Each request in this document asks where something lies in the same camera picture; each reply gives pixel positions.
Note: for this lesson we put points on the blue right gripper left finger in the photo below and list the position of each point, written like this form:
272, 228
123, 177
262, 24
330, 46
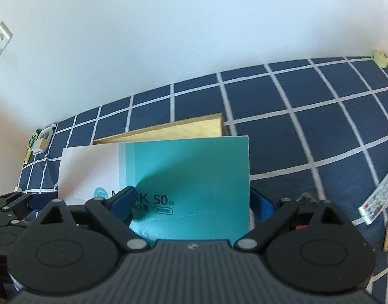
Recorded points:
123, 203

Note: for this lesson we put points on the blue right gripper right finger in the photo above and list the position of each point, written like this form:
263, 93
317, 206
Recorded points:
261, 207

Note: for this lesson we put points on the teal white mask box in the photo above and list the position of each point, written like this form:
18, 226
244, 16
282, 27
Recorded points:
187, 189

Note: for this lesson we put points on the white multicolour button remote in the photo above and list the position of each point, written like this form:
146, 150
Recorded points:
375, 203

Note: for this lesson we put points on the white charger items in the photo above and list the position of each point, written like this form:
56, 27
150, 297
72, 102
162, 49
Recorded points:
39, 142

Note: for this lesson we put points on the brown cardboard box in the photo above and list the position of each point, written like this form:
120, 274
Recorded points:
198, 127

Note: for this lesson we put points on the blue checkered bed sheet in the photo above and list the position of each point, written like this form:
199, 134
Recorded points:
317, 126

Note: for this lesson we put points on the pale green tape roll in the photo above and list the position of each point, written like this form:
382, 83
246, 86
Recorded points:
381, 59

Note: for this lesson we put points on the white wall socket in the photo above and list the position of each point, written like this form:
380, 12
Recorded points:
5, 36

